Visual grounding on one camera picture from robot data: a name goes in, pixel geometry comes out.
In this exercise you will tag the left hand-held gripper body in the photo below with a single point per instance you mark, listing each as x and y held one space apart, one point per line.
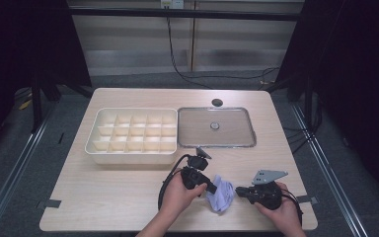
192 176

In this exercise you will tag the person's right hand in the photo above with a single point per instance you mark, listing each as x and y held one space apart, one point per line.
284 212

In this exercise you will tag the cream divided storage box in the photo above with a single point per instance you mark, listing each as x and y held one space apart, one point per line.
131 131

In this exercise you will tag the black curtain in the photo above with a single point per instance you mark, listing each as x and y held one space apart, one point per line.
352 65
19 42

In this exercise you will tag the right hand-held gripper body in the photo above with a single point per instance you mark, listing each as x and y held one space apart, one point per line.
268 196

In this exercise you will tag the metal floor rail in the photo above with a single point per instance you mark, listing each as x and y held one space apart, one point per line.
10 184
329 171

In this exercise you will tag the person's left hand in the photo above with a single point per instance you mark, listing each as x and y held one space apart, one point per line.
177 197

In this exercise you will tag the yellow floor object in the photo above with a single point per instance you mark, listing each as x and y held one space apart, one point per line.
25 104

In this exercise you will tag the black horizontal frame bar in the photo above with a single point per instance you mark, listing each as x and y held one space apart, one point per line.
184 14

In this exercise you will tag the black stand post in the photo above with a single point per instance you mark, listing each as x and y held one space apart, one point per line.
37 105

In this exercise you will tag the white wall outlet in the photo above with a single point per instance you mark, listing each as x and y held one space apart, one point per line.
172 4

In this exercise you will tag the pale lavender cloth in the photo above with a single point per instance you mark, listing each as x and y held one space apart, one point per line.
222 196

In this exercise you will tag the grey tape strip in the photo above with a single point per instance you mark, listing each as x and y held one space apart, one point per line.
51 203
307 199

